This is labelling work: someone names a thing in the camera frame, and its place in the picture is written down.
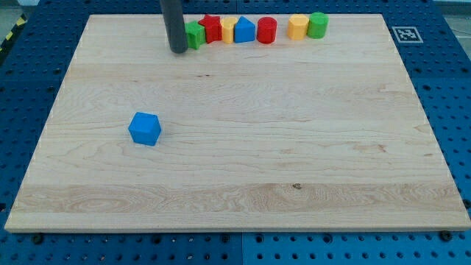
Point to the green star block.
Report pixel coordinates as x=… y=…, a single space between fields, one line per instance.
x=195 y=34

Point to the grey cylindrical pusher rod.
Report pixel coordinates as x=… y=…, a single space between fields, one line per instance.
x=172 y=11

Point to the blue triangle block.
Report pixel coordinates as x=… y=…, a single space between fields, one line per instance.
x=244 y=30

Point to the red cylinder block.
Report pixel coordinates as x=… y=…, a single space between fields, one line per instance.
x=266 y=30

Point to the wooden board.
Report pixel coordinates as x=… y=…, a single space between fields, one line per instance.
x=304 y=135

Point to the green cylinder block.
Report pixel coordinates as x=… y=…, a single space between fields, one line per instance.
x=317 y=25

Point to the yellow hexagon block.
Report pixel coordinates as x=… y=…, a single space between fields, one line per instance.
x=297 y=26

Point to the red star block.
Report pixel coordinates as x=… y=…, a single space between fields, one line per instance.
x=213 y=28

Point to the blue cube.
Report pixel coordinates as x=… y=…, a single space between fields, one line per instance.
x=145 y=128

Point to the white fiducial marker tag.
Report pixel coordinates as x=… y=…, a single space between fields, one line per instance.
x=407 y=34

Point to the yellow half-round block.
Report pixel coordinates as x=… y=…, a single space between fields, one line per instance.
x=228 y=26

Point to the yellow black hazard tape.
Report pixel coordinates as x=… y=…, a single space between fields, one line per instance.
x=13 y=34

